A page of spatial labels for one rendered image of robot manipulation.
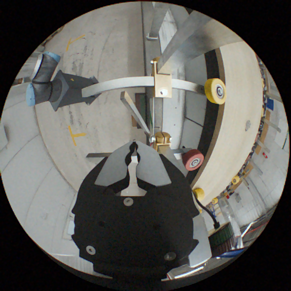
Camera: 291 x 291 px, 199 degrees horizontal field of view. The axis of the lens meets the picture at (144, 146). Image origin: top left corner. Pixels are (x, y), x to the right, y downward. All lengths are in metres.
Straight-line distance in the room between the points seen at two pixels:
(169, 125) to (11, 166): 2.84
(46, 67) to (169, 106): 0.76
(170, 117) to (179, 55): 0.41
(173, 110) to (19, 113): 2.87
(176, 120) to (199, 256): 0.55
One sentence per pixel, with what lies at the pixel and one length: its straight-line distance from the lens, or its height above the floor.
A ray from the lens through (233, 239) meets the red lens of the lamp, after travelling 0.19.
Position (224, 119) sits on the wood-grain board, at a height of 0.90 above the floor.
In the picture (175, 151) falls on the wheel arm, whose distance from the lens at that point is 0.32.
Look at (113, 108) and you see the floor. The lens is 1.14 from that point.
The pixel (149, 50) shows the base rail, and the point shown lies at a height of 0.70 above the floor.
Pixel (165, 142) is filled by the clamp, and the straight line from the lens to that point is 0.26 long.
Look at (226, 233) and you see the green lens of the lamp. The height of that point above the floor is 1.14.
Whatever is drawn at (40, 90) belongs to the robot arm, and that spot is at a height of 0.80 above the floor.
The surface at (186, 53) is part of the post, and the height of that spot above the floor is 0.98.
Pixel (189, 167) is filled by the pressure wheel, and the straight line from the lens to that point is 0.33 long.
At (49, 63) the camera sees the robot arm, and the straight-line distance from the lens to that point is 0.64.
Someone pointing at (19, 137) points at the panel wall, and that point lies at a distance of 2.63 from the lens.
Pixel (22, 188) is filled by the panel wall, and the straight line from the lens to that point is 2.71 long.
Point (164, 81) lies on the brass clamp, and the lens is 0.26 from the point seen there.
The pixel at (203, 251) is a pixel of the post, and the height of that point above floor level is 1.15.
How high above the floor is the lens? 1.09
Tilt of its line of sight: 58 degrees down
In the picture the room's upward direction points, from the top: 175 degrees clockwise
